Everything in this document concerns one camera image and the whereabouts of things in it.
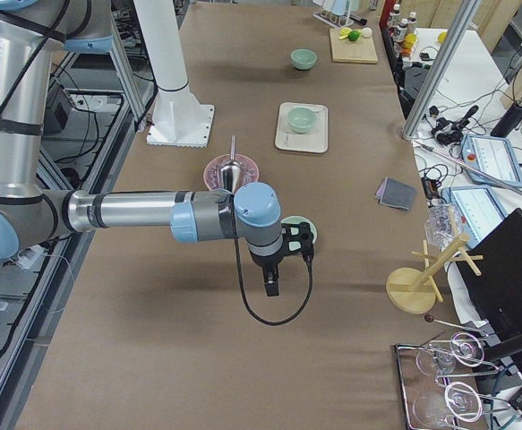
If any lime fruit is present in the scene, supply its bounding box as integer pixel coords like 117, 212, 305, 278
347, 30, 361, 41

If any upper teach pendant tablet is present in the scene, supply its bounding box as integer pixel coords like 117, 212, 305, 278
461, 134, 522, 188

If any metal glass rack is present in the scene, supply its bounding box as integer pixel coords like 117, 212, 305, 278
393, 339, 510, 429

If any clear plastic cup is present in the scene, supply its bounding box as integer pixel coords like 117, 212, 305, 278
424, 204, 464, 249

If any black water bottle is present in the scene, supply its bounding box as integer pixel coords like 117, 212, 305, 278
490, 96, 522, 138

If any green bowl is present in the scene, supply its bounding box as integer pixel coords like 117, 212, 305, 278
281, 215, 318, 251
290, 48, 318, 71
287, 107, 317, 133

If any green bowl on tray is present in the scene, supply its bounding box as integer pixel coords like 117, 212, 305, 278
287, 107, 317, 133

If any lower teach pendant tablet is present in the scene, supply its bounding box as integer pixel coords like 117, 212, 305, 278
441, 185, 508, 249

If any white garlic bulb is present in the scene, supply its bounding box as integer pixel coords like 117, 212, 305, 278
360, 28, 372, 39

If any cream rectangular tray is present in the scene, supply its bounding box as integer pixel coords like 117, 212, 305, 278
275, 102, 329, 154

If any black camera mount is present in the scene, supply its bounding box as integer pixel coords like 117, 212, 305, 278
281, 220, 314, 264

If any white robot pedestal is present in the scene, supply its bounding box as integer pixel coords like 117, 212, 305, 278
134, 0, 215, 148

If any black monitor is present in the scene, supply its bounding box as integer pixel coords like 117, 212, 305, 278
458, 209, 522, 373

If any grey folded cloth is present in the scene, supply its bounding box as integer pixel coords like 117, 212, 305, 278
375, 177, 417, 211

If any wine glass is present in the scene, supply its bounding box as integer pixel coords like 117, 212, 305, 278
412, 382, 483, 429
415, 331, 483, 376

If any pink patterned bowl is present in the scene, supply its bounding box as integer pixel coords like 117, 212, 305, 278
202, 153, 260, 190

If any lower wine glass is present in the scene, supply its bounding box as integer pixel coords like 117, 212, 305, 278
412, 382, 483, 429

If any aluminium frame post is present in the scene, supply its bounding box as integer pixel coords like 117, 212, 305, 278
402, 0, 482, 141

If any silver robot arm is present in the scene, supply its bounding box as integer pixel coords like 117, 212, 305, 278
0, 1, 287, 295

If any upper wine glass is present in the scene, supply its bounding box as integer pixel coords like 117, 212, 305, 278
415, 331, 483, 376

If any teach pendant tablet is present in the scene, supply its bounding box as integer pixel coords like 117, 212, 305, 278
461, 134, 522, 188
441, 185, 508, 249

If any wooden mug tree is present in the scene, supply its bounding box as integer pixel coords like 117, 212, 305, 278
386, 230, 483, 314

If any metal scoop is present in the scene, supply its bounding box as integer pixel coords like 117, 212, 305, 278
218, 135, 242, 194

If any wooden cutting board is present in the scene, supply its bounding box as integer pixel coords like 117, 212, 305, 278
329, 29, 378, 65

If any lemon slice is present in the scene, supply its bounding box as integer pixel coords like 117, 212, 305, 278
338, 27, 353, 40

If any black camera cable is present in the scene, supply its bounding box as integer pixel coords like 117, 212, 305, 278
224, 192, 315, 325

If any white dish rack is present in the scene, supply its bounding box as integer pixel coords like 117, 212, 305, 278
313, 0, 367, 28

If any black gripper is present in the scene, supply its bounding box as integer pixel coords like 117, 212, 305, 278
250, 251, 284, 297

